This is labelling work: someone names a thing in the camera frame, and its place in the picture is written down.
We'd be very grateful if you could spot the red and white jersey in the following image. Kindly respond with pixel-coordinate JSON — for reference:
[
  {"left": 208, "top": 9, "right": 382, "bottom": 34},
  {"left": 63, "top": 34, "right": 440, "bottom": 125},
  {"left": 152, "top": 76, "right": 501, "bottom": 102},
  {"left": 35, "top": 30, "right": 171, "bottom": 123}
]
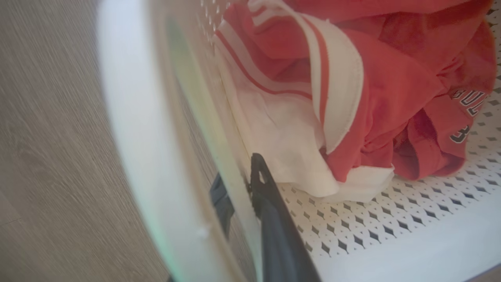
[{"left": 213, "top": 0, "right": 497, "bottom": 203}]

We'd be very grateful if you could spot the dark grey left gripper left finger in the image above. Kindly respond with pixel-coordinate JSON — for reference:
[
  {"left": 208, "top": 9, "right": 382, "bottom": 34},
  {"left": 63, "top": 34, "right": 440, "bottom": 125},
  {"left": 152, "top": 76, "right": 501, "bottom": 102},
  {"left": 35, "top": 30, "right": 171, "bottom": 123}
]
[{"left": 168, "top": 172, "right": 236, "bottom": 282}]

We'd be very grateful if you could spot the white perforated plastic laundry basket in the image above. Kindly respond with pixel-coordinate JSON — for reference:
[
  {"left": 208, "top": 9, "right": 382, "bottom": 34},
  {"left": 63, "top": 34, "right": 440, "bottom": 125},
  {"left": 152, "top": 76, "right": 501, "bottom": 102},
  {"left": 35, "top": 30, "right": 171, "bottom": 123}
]
[{"left": 96, "top": 0, "right": 501, "bottom": 282}]

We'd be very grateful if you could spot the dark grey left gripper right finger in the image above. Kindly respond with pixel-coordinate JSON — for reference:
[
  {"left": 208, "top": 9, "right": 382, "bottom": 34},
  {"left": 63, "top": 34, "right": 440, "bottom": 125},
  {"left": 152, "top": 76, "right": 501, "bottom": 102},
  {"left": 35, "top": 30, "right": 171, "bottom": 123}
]
[{"left": 250, "top": 153, "right": 322, "bottom": 282}]

